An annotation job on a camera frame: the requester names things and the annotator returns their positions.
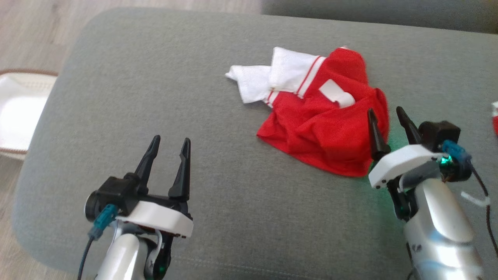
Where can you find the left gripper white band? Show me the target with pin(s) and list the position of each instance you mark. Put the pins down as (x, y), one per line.
(163, 217)

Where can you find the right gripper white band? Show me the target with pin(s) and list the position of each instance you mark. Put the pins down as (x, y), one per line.
(400, 163)

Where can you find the red jersey with white sleeves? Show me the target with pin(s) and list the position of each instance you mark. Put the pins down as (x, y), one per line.
(323, 132)

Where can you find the red shorts with white stripe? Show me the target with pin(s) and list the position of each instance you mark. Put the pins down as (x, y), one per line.
(495, 120)

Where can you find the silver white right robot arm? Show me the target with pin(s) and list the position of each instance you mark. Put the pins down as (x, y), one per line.
(439, 233)

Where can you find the white laundry basket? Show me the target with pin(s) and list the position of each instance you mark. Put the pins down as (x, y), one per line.
(19, 112)

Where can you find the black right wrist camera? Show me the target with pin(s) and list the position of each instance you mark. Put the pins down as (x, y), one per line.
(439, 134)

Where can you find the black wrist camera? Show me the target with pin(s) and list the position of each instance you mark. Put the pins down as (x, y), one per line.
(113, 194)
(439, 134)

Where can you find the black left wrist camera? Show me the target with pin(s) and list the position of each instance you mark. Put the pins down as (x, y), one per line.
(113, 194)

